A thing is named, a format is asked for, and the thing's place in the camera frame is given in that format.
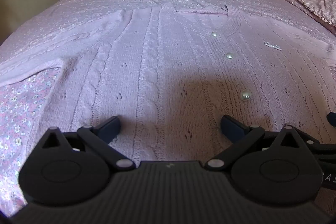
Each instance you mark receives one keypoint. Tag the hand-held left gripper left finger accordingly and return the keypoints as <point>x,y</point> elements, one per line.
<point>110,127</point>

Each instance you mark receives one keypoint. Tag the pink knit cardigan sweater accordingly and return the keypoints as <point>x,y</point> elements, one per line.
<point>168,69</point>

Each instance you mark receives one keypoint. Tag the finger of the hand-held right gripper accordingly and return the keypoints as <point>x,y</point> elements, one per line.
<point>331,118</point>

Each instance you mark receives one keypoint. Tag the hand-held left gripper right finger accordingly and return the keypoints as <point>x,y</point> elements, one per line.
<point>231,127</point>

